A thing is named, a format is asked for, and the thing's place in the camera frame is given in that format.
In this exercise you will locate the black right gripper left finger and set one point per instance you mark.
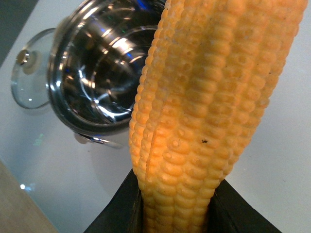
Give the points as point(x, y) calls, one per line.
point(124, 213)

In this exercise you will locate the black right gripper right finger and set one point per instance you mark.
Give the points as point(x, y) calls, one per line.
point(228, 212)

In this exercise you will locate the yellow corn cob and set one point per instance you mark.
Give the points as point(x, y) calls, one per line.
point(207, 79)

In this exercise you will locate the glass lid with gold knob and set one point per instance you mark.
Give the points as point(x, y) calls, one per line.
point(29, 73)

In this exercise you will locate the white electric cooking pot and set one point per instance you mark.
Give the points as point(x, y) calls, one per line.
point(95, 65)

